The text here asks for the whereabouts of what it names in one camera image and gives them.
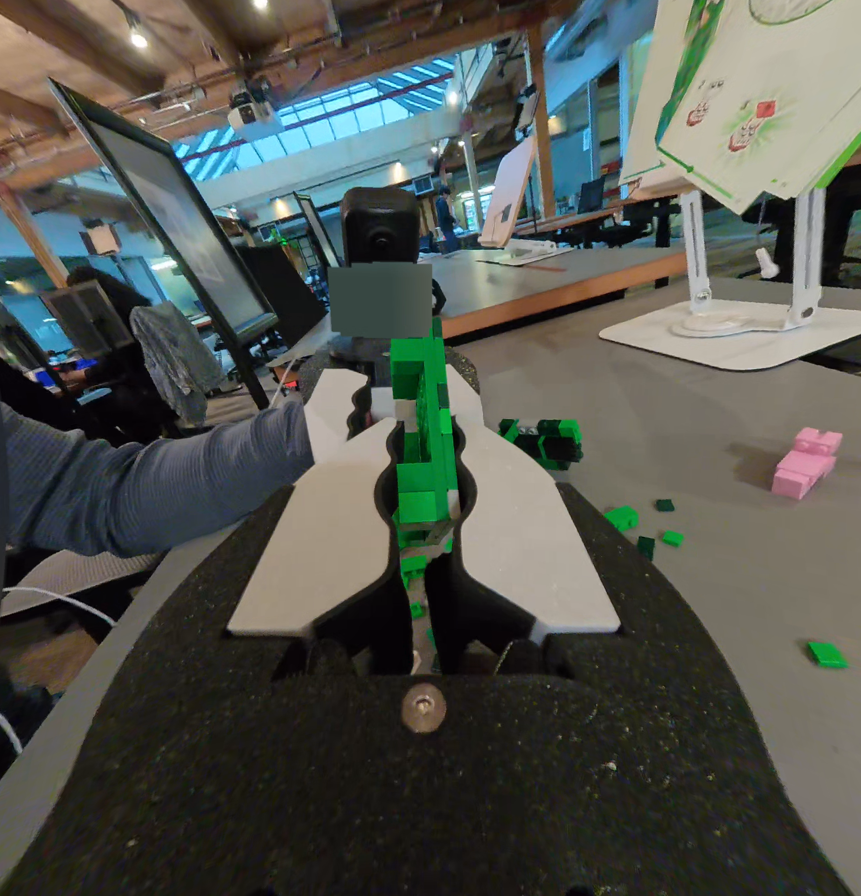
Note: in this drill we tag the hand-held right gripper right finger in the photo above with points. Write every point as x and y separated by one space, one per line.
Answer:
535 553

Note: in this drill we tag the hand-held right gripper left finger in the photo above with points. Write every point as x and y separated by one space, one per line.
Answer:
318 553

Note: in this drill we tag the loose small green bricks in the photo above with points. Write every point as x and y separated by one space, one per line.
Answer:
826 654

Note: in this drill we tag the grey jacket on chair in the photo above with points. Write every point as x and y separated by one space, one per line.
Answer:
171 357

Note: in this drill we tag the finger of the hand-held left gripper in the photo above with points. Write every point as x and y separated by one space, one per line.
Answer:
464 402
329 413

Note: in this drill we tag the beige booklet stand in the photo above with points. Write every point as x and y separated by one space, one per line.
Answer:
507 189

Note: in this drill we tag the grey desk with wooden edge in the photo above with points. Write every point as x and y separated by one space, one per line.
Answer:
542 280

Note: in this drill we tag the large black monitor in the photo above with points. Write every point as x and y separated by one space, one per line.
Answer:
178 210

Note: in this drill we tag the dark green brick build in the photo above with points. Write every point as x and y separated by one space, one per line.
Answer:
549 448

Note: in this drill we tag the open instruction booklet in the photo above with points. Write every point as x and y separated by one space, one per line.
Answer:
766 105

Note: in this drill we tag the person's left forearm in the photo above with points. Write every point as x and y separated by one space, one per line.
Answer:
157 483

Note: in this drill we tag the pink toy pig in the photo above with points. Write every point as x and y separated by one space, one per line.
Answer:
798 476

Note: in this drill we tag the green mosaic brick cube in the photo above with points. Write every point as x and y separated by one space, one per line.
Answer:
420 490

